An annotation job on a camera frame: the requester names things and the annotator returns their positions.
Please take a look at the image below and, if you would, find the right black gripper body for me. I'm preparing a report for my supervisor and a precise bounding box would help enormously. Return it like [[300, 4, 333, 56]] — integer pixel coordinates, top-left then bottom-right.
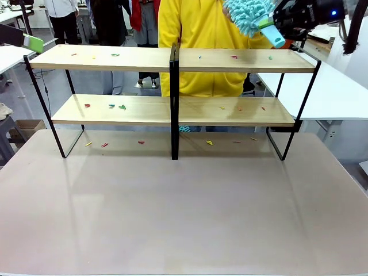
[[283, 0, 320, 32]]

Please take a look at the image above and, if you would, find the teal microfiber duster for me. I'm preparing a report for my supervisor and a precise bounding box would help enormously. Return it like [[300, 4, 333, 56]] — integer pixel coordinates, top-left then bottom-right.
[[223, 0, 287, 49]]

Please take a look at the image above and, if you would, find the small white table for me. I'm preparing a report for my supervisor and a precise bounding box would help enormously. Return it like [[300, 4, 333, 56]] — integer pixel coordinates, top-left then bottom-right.
[[0, 37, 58, 100]]

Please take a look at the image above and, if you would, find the person in white shirt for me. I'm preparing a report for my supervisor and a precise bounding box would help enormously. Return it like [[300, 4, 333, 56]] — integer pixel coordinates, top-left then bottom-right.
[[44, 0, 80, 45]]

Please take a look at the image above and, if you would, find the right wooden two-tier shelf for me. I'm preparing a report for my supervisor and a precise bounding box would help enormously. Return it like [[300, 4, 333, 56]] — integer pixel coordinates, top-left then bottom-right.
[[173, 43, 322, 162]]

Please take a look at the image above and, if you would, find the wooden two-tier shelf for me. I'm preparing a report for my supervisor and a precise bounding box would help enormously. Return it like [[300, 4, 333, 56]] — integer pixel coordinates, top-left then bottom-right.
[[173, 43, 322, 162], [23, 43, 177, 160]]

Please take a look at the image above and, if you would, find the person in yellow hoodie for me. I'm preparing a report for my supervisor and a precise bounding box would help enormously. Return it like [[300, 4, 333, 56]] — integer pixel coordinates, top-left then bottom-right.
[[158, 0, 274, 98]]

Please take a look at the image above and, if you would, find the large white table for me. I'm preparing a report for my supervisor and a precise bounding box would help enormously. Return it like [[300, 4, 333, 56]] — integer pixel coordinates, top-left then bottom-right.
[[255, 47, 368, 139]]

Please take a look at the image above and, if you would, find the beige cloth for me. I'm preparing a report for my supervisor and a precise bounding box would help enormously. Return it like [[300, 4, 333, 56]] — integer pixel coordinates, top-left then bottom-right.
[[0, 102, 14, 121]]

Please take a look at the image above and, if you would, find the person in dark clothes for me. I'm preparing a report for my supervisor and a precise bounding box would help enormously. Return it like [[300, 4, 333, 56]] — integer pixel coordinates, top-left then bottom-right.
[[90, 0, 128, 47]]

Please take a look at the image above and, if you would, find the cardboard box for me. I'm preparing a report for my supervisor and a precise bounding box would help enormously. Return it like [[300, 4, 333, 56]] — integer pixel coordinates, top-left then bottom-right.
[[9, 119, 47, 141]]

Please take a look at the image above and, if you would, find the left wooden two-tier shelf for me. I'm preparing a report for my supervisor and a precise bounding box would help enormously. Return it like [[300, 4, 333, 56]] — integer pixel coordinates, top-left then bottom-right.
[[23, 43, 177, 160]]

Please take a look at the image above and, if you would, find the grey stool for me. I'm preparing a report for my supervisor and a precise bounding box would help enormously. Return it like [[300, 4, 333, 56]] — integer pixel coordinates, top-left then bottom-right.
[[0, 116, 21, 167]]

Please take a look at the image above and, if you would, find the person in red jacket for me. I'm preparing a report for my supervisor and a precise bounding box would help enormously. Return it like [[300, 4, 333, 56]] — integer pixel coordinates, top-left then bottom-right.
[[128, 0, 162, 48]]

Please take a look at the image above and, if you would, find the black sleeved cable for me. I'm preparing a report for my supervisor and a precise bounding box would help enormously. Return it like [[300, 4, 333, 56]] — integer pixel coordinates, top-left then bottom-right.
[[341, 0, 363, 56]]

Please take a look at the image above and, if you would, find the thin black cable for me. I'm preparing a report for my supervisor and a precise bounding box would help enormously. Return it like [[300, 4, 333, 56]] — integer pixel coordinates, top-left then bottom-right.
[[34, 68, 52, 117]]

